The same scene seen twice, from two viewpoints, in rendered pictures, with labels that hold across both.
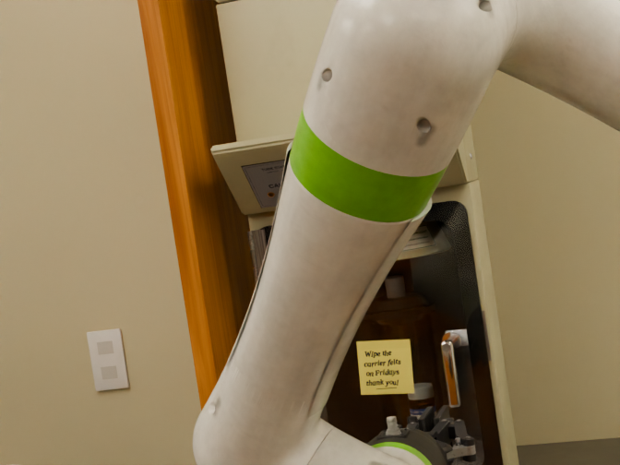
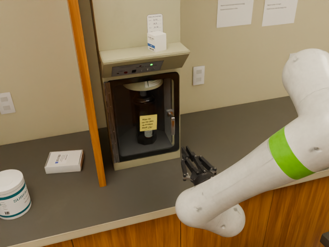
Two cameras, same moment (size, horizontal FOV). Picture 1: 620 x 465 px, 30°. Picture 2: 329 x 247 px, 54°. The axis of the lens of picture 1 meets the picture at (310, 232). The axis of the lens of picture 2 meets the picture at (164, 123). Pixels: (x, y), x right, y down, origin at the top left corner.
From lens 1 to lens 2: 84 cm
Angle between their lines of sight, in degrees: 41
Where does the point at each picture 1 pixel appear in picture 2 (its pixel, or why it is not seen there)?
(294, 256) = (265, 185)
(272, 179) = (121, 69)
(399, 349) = (153, 117)
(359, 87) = not seen: outside the picture
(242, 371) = (217, 204)
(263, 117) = (109, 41)
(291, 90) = (121, 31)
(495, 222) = not seen: hidden behind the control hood
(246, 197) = (107, 74)
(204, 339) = (94, 125)
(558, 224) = not seen: hidden behind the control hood
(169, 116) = (82, 47)
